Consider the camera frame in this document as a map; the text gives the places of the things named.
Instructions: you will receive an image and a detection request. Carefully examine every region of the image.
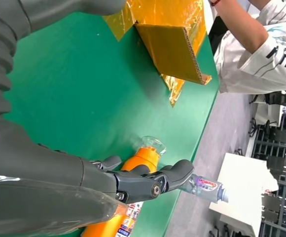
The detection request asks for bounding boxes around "orange bottle with clear cap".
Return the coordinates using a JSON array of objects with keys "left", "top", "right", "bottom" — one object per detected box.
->
[{"left": 82, "top": 135, "right": 167, "bottom": 237}]

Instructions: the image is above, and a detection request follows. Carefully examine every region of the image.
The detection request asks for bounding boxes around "clear water bottle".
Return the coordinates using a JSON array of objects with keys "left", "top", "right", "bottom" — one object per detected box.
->
[{"left": 180, "top": 173, "right": 229, "bottom": 204}]

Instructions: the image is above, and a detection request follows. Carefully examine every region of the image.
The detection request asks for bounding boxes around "green table mat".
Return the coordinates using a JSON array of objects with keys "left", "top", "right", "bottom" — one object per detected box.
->
[{"left": 3, "top": 11, "right": 220, "bottom": 237}]

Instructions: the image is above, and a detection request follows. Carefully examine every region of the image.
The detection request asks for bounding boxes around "yellow film covered cardboard sheet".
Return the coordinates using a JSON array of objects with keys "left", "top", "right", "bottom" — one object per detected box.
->
[{"left": 103, "top": 0, "right": 213, "bottom": 107}]

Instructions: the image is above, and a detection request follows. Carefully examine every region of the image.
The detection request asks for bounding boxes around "white background desk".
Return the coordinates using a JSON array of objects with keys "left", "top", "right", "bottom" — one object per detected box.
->
[{"left": 209, "top": 153, "right": 279, "bottom": 237}]

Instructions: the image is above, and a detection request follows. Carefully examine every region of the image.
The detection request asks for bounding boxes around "person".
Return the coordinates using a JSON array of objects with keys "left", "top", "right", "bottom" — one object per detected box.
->
[{"left": 208, "top": 0, "right": 286, "bottom": 95}]

